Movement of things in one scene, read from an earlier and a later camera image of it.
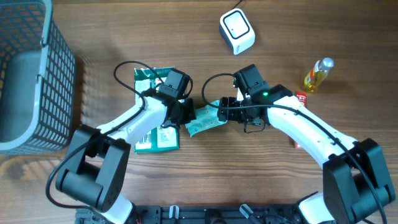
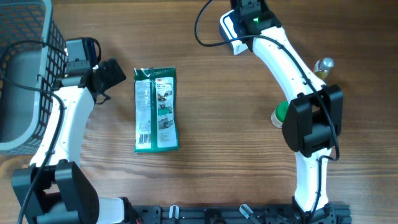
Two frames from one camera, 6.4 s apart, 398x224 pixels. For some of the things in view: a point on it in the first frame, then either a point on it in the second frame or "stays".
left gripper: (188, 111) -> (111, 79)
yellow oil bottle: (318, 74) stays
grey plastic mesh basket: (38, 74) stays
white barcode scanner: (236, 31) stays
